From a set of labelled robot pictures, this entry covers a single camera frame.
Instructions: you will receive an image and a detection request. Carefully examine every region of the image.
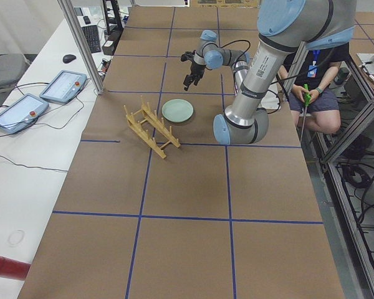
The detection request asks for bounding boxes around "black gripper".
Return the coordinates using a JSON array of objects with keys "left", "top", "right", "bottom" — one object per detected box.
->
[{"left": 183, "top": 61, "right": 206, "bottom": 91}]

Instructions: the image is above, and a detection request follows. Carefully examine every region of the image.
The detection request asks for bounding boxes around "light green ceramic plate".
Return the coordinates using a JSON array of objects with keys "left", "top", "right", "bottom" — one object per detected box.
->
[{"left": 161, "top": 99, "right": 194, "bottom": 123}]

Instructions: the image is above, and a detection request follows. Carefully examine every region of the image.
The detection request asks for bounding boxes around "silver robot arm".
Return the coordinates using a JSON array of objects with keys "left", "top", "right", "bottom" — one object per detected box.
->
[{"left": 181, "top": 0, "right": 357, "bottom": 145}]

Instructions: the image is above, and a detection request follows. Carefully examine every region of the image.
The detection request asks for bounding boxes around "wooden plate rack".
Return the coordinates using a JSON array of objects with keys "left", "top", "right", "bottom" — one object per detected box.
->
[{"left": 123, "top": 97, "right": 181, "bottom": 159}]

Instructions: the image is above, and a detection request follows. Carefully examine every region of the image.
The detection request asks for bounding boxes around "black keyboard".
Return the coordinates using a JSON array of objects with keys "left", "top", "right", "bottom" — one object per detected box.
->
[{"left": 81, "top": 25, "right": 101, "bottom": 54}]

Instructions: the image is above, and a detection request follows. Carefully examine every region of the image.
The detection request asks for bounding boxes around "seated person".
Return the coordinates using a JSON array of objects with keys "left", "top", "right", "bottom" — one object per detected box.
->
[{"left": 289, "top": 43, "right": 349, "bottom": 134}]

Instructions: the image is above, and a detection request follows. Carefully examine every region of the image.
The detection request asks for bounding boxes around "black computer mouse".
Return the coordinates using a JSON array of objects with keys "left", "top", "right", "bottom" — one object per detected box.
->
[{"left": 62, "top": 54, "right": 76, "bottom": 64}]

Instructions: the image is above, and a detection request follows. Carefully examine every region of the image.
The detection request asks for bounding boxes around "far grey teach pendant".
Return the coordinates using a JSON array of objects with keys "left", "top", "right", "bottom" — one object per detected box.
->
[{"left": 39, "top": 70, "right": 87, "bottom": 103}]

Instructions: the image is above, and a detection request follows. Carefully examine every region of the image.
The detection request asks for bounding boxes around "grey teach pendant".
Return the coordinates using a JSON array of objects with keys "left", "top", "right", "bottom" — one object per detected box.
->
[
  {"left": 0, "top": 93, "right": 49, "bottom": 133},
  {"left": 39, "top": 70, "right": 87, "bottom": 103}
]

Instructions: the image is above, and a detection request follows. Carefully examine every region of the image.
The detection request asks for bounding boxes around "brown paper table cover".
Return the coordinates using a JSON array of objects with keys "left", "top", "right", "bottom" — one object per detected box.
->
[{"left": 19, "top": 7, "right": 344, "bottom": 298}]

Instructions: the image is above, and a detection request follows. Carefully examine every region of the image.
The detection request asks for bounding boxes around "near grey teach pendant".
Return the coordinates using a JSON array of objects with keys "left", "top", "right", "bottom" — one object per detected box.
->
[{"left": 0, "top": 93, "right": 49, "bottom": 133}]

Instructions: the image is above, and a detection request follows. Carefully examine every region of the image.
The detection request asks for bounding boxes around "grey office chair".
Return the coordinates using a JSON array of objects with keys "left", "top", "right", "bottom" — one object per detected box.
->
[{"left": 0, "top": 54, "right": 28, "bottom": 105}]

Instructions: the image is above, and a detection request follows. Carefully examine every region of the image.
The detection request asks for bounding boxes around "red cylinder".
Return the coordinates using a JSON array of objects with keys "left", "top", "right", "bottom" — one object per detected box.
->
[{"left": 0, "top": 256, "right": 31, "bottom": 280}]

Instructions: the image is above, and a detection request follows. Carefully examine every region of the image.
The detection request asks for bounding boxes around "green handled stick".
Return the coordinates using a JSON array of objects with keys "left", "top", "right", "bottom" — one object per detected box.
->
[{"left": 300, "top": 92, "right": 311, "bottom": 143}]

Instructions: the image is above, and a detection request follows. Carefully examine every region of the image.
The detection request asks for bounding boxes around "aluminium frame post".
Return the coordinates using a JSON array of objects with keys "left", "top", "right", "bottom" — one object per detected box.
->
[{"left": 57, "top": 0, "right": 103, "bottom": 95}]

